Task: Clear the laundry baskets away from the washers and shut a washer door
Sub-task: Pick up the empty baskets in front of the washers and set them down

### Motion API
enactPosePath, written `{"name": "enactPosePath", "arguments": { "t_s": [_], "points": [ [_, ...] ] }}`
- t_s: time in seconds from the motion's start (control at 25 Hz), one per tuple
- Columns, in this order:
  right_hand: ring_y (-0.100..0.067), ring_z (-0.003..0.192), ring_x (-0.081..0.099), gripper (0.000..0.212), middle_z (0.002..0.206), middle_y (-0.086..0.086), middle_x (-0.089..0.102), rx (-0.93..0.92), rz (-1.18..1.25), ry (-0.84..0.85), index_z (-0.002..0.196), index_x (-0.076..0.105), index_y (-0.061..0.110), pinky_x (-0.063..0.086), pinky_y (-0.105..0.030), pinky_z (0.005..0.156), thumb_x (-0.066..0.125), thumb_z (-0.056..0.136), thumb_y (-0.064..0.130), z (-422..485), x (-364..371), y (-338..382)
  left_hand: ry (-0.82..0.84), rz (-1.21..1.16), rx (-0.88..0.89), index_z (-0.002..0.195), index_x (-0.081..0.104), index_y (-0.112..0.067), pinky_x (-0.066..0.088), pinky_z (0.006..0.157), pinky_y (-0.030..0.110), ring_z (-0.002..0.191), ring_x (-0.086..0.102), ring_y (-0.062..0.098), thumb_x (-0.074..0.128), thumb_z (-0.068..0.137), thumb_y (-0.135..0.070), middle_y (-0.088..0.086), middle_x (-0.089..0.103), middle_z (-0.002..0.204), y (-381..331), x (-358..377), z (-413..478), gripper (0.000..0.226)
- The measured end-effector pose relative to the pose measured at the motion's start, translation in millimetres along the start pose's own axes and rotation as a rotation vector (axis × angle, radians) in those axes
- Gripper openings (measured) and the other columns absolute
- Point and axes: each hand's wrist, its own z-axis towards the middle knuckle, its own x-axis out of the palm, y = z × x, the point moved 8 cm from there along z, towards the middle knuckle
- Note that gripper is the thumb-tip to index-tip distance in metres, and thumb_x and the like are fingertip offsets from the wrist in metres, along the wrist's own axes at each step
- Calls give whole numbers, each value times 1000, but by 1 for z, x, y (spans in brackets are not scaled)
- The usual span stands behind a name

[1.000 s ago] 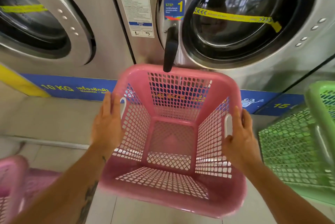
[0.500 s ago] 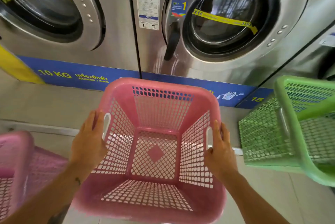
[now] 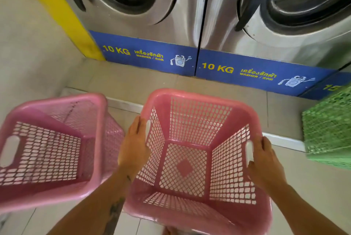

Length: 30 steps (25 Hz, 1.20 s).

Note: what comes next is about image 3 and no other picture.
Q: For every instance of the person's right forearm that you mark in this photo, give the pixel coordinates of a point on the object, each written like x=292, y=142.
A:
x=301, y=213

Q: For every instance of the person's left hand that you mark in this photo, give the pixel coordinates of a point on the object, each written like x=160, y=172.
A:
x=134, y=152

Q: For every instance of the person's right hand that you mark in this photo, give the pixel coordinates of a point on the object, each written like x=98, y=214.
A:
x=266, y=169

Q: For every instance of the green plastic laundry basket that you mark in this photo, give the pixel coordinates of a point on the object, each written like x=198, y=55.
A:
x=329, y=160

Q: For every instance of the person's left forearm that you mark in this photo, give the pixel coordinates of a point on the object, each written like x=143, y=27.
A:
x=90, y=210

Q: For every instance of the pink plastic laundry basket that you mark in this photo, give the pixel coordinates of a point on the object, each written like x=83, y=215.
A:
x=183, y=167
x=98, y=144

